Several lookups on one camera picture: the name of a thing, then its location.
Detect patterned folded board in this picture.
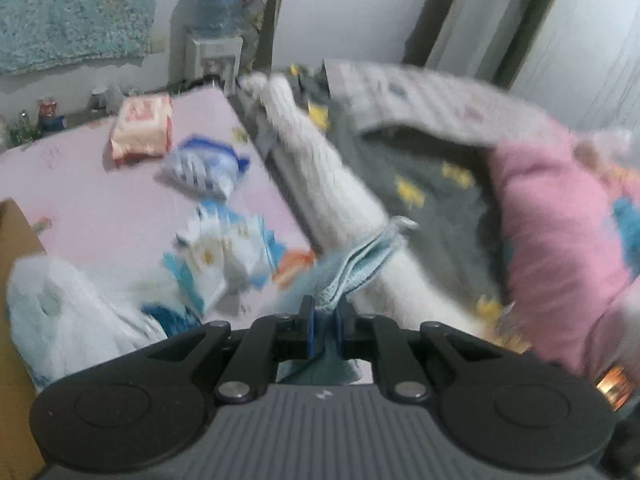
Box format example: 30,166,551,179
242,0,291,75

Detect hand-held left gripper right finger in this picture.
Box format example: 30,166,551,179
336,305,501,403

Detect light blue flowered packet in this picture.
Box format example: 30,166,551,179
161,199,287,317

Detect red white wipes packet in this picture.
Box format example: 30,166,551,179
109,94,174,167

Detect white water dispenser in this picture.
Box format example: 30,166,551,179
184,34,246,96

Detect teal shaggy rug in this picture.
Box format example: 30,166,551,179
0,0,187,77

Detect pink pillow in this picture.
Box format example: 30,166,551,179
486,139,640,377

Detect dark blue and white packet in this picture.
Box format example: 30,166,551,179
156,134,251,199

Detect white plastic shopping bag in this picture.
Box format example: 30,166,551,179
7,255,168,393

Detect grey blanket with yellow prints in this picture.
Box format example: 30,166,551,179
280,62,518,341

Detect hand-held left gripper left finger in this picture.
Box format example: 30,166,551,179
145,296,316,403

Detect grey and pink printed blanket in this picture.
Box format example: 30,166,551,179
324,59,581,153

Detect small orange wrapper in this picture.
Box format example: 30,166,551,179
272,250,317,289

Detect white knitted blanket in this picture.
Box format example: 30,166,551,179
239,72,483,337

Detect brown cardboard box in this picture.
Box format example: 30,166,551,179
0,199,48,480

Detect light blue cloth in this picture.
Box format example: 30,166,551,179
275,216,418,386

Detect green plastic bottles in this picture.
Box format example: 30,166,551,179
0,109,42,150

